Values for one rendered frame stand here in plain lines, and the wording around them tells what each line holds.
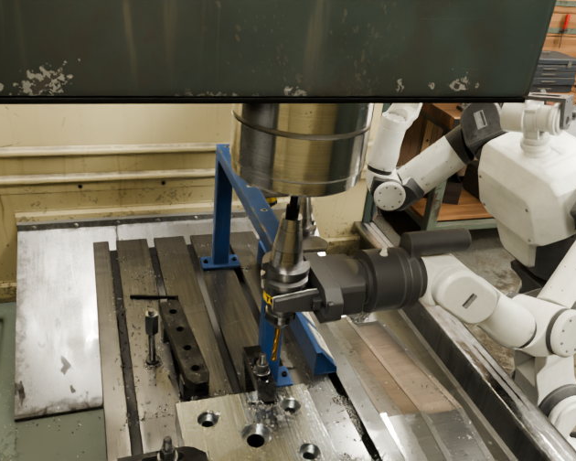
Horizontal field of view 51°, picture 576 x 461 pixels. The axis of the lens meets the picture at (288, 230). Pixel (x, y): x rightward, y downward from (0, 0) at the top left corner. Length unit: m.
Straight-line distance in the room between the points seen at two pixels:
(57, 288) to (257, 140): 1.17
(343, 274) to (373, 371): 0.75
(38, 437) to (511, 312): 1.07
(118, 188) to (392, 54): 1.32
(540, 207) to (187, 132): 0.98
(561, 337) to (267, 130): 0.61
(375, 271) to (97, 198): 1.15
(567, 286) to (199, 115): 1.08
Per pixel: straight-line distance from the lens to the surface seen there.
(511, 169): 1.32
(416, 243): 0.84
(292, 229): 0.74
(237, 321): 1.37
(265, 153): 0.64
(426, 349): 1.76
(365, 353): 1.60
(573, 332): 1.07
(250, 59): 0.53
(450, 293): 0.85
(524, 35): 0.65
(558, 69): 3.98
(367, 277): 0.82
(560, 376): 1.76
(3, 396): 1.67
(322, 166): 0.64
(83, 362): 1.63
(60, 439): 1.54
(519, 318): 1.00
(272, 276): 0.76
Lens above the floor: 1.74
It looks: 29 degrees down
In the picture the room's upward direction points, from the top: 6 degrees clockwise
